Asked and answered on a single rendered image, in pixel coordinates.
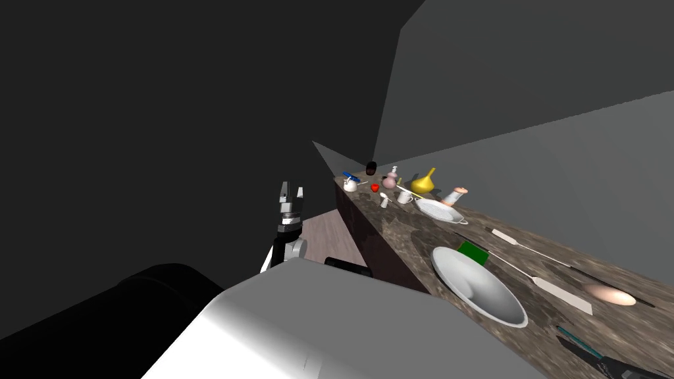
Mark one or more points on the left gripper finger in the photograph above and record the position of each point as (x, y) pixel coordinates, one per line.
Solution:
(285, 190)
(299, 192)

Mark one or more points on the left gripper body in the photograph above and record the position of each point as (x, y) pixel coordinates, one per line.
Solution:
(289, 209)

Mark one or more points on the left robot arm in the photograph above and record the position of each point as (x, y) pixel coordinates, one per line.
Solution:
(105, 326)

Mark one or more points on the white teapot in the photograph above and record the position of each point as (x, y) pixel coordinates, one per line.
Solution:
(350, 186)

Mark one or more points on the blue brush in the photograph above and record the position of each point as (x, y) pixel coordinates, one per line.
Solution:
(350, 177)

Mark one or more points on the black cup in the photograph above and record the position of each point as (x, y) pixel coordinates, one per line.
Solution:
(371, 168)

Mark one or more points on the small white shaker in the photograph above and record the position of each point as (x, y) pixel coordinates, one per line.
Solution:
(384, 200)

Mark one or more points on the pink soap dispenser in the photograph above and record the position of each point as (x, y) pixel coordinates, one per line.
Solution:
(389, 180)

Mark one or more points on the white mug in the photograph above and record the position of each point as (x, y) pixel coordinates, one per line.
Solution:
(404, 198)

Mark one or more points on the pale yellow stick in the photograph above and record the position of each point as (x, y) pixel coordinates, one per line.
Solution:
(408, 191)

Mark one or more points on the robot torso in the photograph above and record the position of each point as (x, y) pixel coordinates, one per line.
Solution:
(316, 326)

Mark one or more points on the yellow long-necked vase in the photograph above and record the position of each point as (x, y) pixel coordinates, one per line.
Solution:
(423, 185)

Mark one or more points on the white oval dish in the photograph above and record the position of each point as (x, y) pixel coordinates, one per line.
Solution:
(439, 210)

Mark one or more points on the white and tan bottle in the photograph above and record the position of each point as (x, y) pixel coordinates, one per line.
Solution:
(454, 197)

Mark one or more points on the green sponge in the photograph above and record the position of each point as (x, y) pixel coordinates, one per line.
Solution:
(475, 253)

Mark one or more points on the large white bowl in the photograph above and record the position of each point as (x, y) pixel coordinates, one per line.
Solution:
(476, 287)

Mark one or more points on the white spatula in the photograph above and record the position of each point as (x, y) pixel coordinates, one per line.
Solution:
(563, 296)

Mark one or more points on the teal thin stick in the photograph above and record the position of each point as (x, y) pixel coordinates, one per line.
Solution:
(579, 342)

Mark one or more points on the pale egg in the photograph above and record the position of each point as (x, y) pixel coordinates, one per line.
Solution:
(610, 295)

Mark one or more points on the black knife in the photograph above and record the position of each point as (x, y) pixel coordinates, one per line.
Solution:
(624, 368)

